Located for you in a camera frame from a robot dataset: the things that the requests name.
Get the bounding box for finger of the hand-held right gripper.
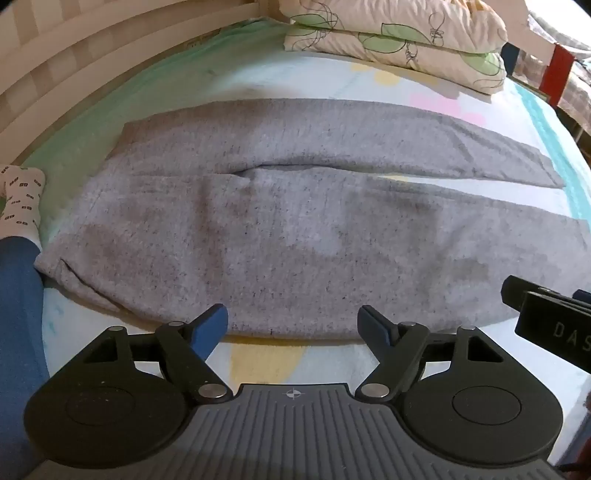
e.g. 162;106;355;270
501;275;561;311

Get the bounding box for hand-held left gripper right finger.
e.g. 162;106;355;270
355;305;506;401

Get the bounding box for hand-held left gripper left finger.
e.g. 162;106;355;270
85;304;232;402

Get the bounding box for grey pants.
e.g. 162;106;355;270
34;98;591;343

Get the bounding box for person's leg in blue jeans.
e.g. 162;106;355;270
0;235;54;480

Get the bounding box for person's white patterned sock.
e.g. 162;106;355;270
0;165;47;245

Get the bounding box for dark blue panel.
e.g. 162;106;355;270
502;42;519;77

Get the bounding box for pastel fleece blanket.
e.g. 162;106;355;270
21;21;591;462

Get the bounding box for folded floral quilt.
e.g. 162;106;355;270
283;0;509;95

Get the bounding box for red post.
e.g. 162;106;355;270
541;45;574;108

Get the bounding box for white bed frame bar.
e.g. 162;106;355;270
505;16;561;58

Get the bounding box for slatted wooden bed rail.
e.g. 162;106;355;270
0;0;287;185

